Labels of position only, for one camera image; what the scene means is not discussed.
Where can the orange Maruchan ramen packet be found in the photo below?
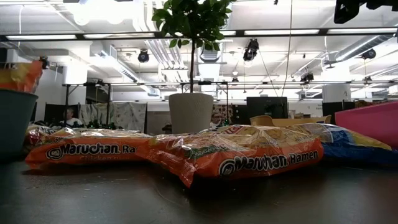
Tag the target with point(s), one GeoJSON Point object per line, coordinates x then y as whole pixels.
{"type": "Point", "coordinates": [18, 76]}
{"type": "Point", "coordinates": [248, 155]}
{"type": "Point", "coordinates": [93, 149]}

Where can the blue Maruchan ramen packet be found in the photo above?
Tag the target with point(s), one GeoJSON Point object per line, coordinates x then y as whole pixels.
{"type": "Point", "coordinates": [351, 146]}

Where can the red Maruchan ramen packet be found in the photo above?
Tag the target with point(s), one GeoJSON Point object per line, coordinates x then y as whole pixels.
{"type": "Point", "coordinates": [38, 133]}

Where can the noodle packets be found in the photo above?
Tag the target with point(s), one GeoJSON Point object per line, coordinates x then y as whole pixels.
{"type": "Point", "coordinates": [15, 124]}

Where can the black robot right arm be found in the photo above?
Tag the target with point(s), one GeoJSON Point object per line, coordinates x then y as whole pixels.
{"type": "Point", "coordinates": [357, 7]}

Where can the potted plant in white pot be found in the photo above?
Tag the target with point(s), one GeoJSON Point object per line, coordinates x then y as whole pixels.
{"type": "Point", "coordinates": [191, 112]}

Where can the person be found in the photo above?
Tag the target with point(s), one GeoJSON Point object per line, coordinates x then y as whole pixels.
{"type": "Point", "coordinates": [71, 117]}
{"type": "Point", "coordinates": [216, 119]}

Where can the patterned fabric panel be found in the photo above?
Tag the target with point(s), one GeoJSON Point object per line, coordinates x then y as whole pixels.
{"type": "Point", "coordinates": [226, 109]}

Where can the black monitor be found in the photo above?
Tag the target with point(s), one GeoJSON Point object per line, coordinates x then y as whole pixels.
{"type": "Point", "coordinates": [267, 107]}
{"type": "Point", "coordinates": [337, 110]}

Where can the floral patterned curtain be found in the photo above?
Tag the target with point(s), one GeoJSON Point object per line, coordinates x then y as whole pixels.
{"type": "Point", "coordinates": [124, 115]}

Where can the black ceiling spotlight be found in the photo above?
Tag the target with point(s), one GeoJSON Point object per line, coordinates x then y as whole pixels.
{"type": "Point", "coordinates": [44, 62]}
{"type": "Point", "coordinates": [369, 53]}
{"type": "Point", "coordinates": [251, 49]}
{"type": "Point", "coordinates": [307, 77]}
{"type": "Point", "coordinates": [143, 56]}

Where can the black partition panel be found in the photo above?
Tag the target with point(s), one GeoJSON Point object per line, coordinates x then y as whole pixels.
{"type": "Point", "coordinates": [54, 112]}

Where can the pink plastic bin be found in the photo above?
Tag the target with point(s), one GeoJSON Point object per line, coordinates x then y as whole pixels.
{"type": "Point", "coordinates": [370, 124]}

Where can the black metal frame stand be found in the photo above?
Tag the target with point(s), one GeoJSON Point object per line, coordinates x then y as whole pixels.
{"type": "Point", "coordinates": [66, 93]}

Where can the black metal rig frame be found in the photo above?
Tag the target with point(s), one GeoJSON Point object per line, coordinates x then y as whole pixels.
{"type": "Point", "coordinates": [324, 31]}

